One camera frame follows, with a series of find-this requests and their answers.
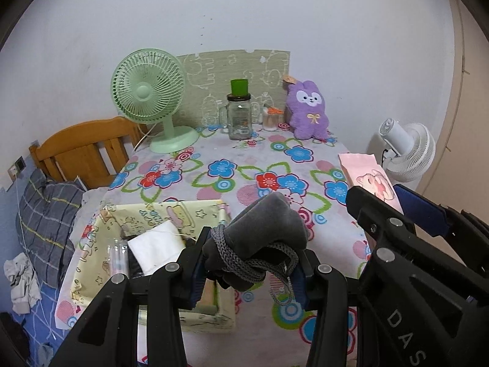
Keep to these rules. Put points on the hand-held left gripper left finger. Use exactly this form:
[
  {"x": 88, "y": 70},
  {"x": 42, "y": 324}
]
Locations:
[{"x": 196, "y": 283}]

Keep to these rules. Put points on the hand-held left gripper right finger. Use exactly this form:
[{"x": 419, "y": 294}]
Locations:
[{"x": 300, "y": 283}]

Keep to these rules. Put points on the green printed board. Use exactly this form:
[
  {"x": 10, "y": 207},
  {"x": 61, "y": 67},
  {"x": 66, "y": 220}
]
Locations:
[{"x": 214, "y": 72}]

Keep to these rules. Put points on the beige door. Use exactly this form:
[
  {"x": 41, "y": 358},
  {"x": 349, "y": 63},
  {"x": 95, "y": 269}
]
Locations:
[{"x": 470, "y": 122}]

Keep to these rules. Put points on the white blanket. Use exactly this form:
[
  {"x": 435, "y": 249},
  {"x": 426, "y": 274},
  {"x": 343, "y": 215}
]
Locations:
[{"x": 89, "y": 206}]

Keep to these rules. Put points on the cotton swab container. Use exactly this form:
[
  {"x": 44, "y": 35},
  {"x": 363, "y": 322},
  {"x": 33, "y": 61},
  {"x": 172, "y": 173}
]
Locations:
[{"x": 271, "y": 120}]

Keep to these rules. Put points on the grey plaid pillow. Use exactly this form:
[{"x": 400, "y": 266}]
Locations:
[{"x": 42, "y": 221}]

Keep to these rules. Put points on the small grey cloth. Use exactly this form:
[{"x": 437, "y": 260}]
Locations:
[{"x": 45, "y": 355}]

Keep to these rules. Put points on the yellow printed storage box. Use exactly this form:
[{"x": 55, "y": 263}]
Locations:
[{"x": 206, "y": 210}]

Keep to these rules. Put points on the black plastic bag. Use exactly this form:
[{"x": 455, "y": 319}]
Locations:
[{"x": 135, "y": 268}]

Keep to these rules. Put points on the clear plastic tube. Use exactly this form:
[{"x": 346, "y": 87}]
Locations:
[{"x": 117, "y": 256}]

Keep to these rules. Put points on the wooden bed headboard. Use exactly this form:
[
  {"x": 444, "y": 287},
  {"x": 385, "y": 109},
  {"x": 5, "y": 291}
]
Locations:
[{"x": 76, "y": 141}]

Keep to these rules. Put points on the pink cartoon tissue pack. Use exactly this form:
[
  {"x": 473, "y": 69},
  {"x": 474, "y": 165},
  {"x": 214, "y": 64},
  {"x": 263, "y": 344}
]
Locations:
[{"x": 366, "y": 179}]

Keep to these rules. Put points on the purple plush bunny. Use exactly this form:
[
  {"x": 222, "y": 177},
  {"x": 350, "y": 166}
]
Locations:
[{"x": 309, "y": 114}]

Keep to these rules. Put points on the blue checked bed sheet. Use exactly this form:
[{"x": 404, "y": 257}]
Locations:
[{"x": 42, "y": 325}]

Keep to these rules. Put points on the green desk fan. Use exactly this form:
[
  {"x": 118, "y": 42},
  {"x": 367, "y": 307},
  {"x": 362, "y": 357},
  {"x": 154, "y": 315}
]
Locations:
[{"x": 147, "y": 91}]

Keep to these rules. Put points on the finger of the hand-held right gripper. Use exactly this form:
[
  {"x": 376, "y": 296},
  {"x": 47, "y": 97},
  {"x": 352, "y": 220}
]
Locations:
[
  {"x": 382, "y": 214},
  {"x": 420, "y": 210}
]

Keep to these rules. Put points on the white tissue pack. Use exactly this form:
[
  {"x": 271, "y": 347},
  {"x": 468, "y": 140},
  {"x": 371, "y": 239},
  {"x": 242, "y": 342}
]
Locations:
[{"x": 156, "y": 248}]

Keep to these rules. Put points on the wall socket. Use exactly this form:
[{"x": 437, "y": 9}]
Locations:
[{"x": 17, "y": 167}]

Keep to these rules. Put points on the crumpled white cloth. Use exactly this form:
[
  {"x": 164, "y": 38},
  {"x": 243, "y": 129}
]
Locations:
[{"x": 21, "y": 286}]

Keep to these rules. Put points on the white standing fan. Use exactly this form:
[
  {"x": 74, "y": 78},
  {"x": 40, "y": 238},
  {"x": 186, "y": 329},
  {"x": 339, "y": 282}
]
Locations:
[{"x": 412, "y": 153}]

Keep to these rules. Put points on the glass jar mug green lid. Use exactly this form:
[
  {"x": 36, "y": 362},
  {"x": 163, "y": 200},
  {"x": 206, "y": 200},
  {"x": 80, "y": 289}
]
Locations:
[{"x": 238, "y": 118}]

